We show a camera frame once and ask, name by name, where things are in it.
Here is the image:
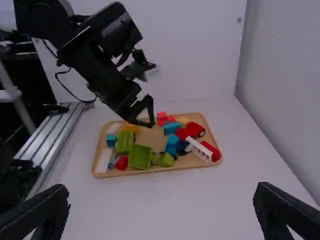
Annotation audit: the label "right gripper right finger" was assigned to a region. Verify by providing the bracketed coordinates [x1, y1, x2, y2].
[252, 181, 320, 240]

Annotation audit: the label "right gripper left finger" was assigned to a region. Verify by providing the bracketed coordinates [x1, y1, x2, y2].
[0, 184, 71, 240]

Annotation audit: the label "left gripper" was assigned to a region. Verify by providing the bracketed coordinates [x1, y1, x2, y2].
[86, 71, 157, 129]

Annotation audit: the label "pinkish red toy brick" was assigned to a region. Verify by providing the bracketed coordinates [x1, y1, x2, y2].
[156, 111, 176, 127]

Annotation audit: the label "yellow toy brick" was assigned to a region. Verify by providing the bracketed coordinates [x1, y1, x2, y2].
[120, 124, 141, 136]

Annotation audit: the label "tan tray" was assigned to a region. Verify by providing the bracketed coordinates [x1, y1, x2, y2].
[91, 112, 223, 179]

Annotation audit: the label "large green toy brick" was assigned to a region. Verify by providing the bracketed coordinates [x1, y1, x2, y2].
[128, 143, 154, 172]

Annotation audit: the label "red wheeled toy brick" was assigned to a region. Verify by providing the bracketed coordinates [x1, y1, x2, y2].
[174, 121, 207, 141]

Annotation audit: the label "small green toy brick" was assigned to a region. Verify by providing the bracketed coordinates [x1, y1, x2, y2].
[157, 152, 175, 168]

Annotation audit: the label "dark blue toy brick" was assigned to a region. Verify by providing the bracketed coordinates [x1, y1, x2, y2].
[175, 141, 195, 157]

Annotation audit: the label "white fence toy brick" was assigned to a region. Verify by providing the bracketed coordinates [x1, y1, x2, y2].
[185, 136, 214, 164]

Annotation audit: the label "silver rails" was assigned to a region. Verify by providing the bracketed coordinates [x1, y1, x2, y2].
[13, 101, 86, 201]

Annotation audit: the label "black cable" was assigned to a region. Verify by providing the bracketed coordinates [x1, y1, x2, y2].
[41, 37, 97, 104]

